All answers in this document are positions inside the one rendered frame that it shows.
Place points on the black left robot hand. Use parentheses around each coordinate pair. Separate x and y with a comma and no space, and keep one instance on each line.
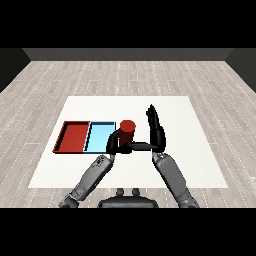
(112,142)

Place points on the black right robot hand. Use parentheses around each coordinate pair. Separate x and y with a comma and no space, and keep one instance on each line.
(156,133)

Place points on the red can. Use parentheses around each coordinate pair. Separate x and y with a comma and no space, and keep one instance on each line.
(127,131)

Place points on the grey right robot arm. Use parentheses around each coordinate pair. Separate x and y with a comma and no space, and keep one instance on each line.
(172,175)

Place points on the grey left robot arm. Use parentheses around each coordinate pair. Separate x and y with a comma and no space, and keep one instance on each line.
(91,175)

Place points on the light blue shallow open box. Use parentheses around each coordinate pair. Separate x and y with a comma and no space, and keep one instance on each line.
(99,136)

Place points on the red shallow open box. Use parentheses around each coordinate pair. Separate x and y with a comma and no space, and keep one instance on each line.
(72,136)

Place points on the dark grey robot body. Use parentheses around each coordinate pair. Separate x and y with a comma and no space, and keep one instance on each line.
(128,201)

